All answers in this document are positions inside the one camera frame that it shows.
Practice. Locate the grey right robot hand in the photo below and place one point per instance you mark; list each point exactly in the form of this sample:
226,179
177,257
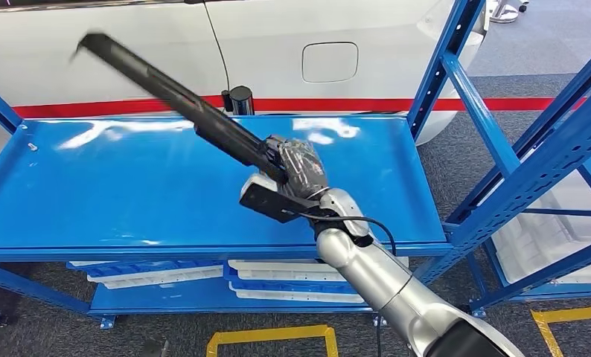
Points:
303,167

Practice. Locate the long black plastic frame part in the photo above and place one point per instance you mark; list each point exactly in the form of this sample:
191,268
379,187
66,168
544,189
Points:
177,98

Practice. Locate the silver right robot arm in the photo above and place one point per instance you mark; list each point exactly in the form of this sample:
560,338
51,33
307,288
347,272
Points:
384,290

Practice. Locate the blue metal shelf rack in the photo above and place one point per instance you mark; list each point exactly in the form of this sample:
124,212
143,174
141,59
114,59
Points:
571,294
103,187

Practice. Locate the red barrier belt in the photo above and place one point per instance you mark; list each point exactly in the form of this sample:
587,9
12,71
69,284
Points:
374,104

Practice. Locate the white car body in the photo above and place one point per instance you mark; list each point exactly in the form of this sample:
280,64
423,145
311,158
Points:
325,19

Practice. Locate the yellow floor tape square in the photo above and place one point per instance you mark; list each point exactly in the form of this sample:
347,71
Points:
571,313
271,333

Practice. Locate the grey robot foot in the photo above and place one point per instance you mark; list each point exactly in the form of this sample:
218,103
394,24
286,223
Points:
155,350

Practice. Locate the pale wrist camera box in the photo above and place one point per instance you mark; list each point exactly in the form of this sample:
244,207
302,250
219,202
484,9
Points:
256,183

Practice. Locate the black barrier post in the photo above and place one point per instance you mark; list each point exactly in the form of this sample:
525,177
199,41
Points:
241,101

